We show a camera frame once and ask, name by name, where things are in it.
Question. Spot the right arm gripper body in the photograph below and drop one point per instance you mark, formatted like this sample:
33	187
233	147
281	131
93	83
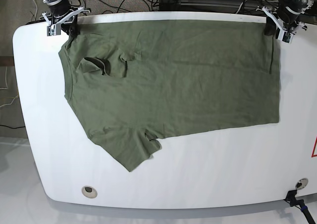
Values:
53	19

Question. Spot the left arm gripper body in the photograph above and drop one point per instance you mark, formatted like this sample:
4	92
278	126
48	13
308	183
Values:
285	18

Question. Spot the olive green T-shirt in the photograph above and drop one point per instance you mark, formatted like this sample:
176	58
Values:
131	84

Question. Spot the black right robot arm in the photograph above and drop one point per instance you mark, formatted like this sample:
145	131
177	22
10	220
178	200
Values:
63	11

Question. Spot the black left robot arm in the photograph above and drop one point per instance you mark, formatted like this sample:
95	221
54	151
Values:
294	1

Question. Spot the red warning sticker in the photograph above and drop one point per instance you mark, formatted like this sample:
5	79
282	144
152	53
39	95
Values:
314	152

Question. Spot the right table grommet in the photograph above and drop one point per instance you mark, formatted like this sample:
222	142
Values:
301	184

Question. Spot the table grommet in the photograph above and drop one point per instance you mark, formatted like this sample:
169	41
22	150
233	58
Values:
301	184
89	192

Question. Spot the left table grommet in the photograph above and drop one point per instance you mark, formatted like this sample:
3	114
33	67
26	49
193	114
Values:
89	192

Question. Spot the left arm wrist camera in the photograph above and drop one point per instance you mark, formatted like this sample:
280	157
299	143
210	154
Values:
284	36

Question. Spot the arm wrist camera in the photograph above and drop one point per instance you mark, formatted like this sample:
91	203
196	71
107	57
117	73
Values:
54	30
284	36

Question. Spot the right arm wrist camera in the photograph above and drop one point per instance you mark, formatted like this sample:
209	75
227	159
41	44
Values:
54	30

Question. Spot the black clamp with cable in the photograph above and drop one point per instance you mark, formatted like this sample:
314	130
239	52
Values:
299	203

